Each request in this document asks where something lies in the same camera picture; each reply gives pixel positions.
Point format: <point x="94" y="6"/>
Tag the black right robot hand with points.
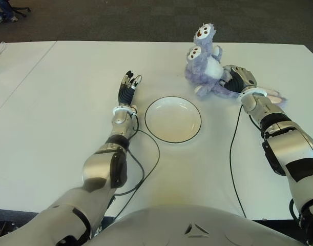
<point x="242" y="77"/>

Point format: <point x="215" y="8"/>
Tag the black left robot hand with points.
<point x="125" y="94"/>

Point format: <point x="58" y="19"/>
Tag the purple plush bunny doll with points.
<point x="205" y="77"/>

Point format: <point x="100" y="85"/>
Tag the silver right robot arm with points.
<point x="294" y="143"/>

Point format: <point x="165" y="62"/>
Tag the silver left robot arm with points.
<point x="100" y="166"/>

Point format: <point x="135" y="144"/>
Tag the white plate with black rim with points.
<point x="171" y="120"/>

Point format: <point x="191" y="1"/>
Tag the black office chair base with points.
<point x="23" y="9"/>

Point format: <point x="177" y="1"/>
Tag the silver robot torso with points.
<point x="171" y="230"/>

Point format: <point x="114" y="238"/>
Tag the person in blue jeans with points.
<point x="6" y="7"/>

